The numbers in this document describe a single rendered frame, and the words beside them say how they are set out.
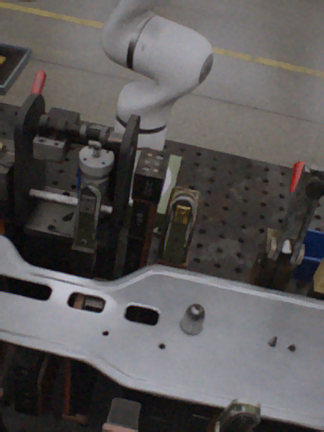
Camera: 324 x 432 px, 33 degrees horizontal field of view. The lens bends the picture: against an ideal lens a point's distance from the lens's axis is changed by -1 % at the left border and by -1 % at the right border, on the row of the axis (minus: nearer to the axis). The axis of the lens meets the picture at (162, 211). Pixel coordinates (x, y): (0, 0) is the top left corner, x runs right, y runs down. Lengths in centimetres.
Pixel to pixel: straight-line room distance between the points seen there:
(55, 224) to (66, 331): 25
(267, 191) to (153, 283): 74
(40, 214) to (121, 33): 38
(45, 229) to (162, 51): 40
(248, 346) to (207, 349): 6
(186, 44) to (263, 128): 199
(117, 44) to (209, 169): 58
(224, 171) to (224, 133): 135
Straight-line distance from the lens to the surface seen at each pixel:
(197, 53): 110
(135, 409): 80
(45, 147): 88
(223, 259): 136
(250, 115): 313
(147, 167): 91
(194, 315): 82
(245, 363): 85
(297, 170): 95
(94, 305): 88
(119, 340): 84
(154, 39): 111
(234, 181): 157
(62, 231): 100
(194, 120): 298
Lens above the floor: 171
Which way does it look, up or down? 45 degrees down
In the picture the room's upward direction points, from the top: 11 degrees clockwise
